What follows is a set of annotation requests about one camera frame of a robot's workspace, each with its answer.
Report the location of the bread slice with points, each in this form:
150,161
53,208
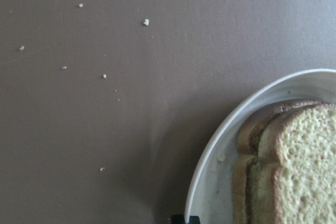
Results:
294,180
247,146

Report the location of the white round plate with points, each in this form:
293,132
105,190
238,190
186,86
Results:
210,192

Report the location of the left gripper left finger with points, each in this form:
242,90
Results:
177,219

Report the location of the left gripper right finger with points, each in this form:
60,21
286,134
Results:
194,220

